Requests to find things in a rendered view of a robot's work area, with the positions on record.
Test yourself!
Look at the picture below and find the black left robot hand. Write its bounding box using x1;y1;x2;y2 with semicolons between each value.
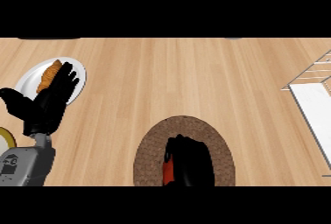
0;61;81;137

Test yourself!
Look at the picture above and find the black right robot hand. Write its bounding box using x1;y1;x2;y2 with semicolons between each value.
165;134;215;187

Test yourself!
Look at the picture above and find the red bell pepper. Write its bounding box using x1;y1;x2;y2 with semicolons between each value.
161;153;175;186

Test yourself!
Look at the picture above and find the brown woven oval placemat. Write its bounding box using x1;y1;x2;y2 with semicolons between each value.
131;115;236;187

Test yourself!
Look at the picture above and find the orange croissant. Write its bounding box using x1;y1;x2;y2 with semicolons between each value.
35;59;65;95

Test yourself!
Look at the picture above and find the white round plate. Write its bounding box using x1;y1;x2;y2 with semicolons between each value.
14;56;88;107

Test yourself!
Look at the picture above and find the dark appliance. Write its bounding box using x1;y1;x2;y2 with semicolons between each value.
16;37;81;40

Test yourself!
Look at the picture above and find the white tiered wire shelf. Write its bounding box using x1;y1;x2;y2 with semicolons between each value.
280;49;331;178

